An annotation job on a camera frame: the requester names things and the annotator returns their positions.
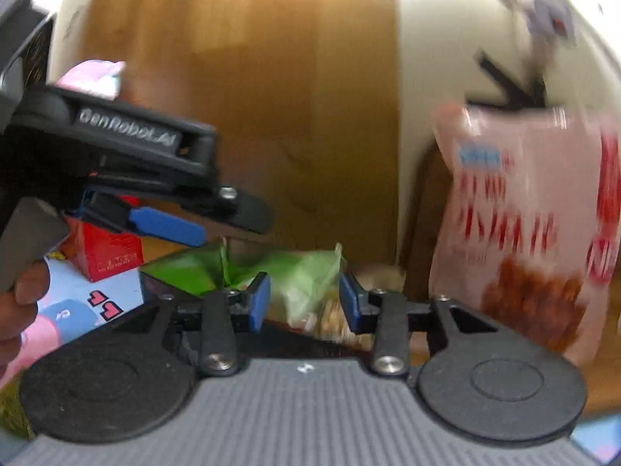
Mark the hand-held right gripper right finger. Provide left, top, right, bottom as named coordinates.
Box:
left=338, top=272, right=505, bottom=378

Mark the green snack bag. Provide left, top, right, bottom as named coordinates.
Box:
left=141, top=243, right=347, bottom=337

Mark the large pink snack bag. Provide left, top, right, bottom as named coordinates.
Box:
left=429, top=102, right=621, bottom=366

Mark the person's left hand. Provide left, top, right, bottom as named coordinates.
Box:
left=0, top=262, right=52, bottom=370

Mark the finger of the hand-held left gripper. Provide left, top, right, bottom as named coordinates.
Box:
left=165, top=185, right=272, bottom=235
left=82, top=191, right=207, bottom=248

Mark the dark object with gold print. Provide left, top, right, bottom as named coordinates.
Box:
left=0, top=0, right=56, bottom=108

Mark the red gift box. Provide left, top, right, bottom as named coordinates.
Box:
left=63, top=216, right=144, bottom=283

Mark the pink and blue plush toy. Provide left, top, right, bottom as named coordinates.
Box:
left=57, top=59, right=127, bottom=99

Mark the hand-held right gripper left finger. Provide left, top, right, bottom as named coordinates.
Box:
left=115, top=272, right=271, bottom=378

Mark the wooden board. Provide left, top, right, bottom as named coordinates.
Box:
left=73, top=0, right=403, bottom=273

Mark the black wall bracket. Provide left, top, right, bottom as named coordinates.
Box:
left=466, top=50, right=551, bottom=110

